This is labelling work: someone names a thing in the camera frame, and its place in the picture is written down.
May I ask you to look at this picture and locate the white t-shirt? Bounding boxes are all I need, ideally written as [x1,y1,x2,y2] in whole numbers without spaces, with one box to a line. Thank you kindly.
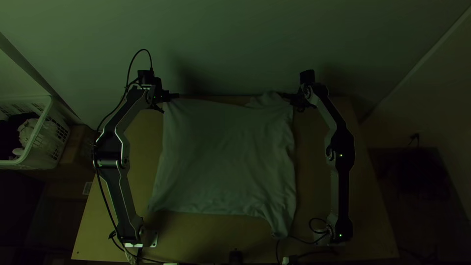
[147,91,298,239]

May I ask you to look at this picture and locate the white laundry basket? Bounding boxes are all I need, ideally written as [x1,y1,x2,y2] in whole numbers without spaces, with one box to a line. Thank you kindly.
[0,94,72,171]

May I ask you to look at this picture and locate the heap of clothes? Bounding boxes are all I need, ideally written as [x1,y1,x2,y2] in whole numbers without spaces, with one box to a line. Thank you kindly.
[0,111,56,161]

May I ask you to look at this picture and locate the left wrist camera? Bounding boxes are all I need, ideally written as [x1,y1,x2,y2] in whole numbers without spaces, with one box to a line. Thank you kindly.
[137,69,156,86]

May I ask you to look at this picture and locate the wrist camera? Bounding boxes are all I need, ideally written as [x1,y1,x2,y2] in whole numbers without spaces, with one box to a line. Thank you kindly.
[137,69,156,86]
[299,69,317,85]

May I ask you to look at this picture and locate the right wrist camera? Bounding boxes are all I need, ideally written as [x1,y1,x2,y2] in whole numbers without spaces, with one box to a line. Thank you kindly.
[299,69,317,85]

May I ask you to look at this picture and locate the black cable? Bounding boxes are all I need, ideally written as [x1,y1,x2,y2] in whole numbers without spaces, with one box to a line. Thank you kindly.
[92,48,154,260]
[276,217,334,263]

